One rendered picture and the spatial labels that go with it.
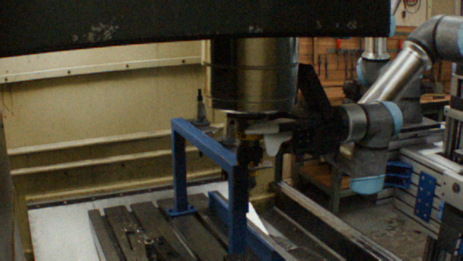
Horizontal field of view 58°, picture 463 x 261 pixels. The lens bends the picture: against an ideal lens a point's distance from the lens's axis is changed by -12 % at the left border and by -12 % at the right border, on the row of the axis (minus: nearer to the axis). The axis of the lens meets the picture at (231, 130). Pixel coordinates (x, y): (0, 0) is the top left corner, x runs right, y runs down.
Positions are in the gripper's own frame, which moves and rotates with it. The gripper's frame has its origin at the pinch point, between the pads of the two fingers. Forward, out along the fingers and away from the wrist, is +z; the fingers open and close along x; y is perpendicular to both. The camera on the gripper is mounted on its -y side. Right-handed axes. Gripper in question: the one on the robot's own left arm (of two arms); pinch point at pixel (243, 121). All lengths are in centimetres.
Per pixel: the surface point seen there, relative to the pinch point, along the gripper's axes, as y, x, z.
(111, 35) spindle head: -15.9, -12.4, 24.3
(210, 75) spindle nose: -8.5, -1.8, 6.9
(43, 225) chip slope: 59, 92, 36
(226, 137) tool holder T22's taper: 15.3, 40.3, -15.1
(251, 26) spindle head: -16.7, -12.5, 5.4
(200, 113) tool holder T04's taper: 14, 62, -16
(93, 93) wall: 13, 101, 11
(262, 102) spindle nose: -5.1, -7.7, 0.8
